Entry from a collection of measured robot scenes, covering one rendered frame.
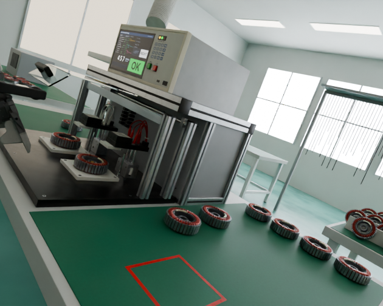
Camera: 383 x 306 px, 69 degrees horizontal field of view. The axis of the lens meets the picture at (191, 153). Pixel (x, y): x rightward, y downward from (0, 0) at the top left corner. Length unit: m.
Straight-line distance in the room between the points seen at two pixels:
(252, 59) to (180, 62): 7.86
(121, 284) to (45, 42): 5.40
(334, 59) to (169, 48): 6.90
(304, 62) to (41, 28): 5.92
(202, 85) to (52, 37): 4.92
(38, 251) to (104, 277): 0.14
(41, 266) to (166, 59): 0.71
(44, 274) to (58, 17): 5.44
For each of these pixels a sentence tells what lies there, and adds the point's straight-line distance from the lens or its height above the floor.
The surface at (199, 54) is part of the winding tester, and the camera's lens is 1.02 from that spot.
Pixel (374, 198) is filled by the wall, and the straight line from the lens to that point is 6.97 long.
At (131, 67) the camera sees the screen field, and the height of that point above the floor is 1.16.
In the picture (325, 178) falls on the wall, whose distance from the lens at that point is 7.19.
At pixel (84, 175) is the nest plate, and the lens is 0.95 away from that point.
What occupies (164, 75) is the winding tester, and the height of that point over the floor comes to 1.17.
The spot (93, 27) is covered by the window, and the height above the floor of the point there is 1.80.
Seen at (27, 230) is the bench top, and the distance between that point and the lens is 0.70.
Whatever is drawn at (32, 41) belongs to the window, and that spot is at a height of 1.16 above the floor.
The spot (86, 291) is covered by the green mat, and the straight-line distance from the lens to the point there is 0.57.
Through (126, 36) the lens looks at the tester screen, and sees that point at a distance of 1.27.
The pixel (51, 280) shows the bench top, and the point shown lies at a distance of 0.59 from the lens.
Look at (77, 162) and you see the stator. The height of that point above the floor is 0.80.
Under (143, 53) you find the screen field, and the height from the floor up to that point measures 1.22.
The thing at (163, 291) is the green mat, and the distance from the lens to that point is 0.61.
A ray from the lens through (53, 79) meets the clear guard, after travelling 1.05.
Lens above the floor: 1.11
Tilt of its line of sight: 10 degrees down
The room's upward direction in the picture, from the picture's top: 20 degrees clockwise
